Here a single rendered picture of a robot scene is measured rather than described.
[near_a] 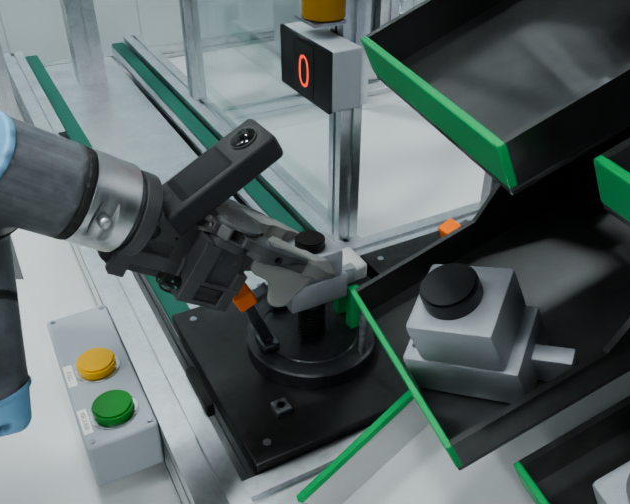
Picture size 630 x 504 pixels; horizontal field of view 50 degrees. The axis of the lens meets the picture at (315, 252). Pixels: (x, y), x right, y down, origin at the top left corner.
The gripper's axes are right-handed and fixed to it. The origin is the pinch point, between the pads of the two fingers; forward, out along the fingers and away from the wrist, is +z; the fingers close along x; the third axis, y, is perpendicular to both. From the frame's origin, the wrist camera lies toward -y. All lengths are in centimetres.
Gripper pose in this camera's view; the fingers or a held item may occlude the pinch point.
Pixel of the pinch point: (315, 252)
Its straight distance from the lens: 66.9
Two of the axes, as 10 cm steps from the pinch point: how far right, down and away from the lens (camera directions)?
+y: -5.1, 8.3, 2.3
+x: 4.8, 5.0, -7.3
